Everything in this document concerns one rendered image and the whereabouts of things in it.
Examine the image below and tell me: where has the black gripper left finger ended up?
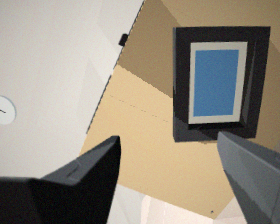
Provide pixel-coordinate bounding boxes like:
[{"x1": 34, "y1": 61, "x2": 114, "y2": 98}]
[{"x1": 0, "y1": 135, "x2": 121, "y2": 224}]

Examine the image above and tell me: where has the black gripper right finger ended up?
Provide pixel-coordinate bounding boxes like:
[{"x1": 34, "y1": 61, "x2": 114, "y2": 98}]
[{"x1": 217, "y1": 131, "x2": 280, "y2": 224}]

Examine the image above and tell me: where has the black picture frame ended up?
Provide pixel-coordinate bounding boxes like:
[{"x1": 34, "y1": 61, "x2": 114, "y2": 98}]
[{"x1": 172, "y1": 26, "x2": 271, "y2": 143}]

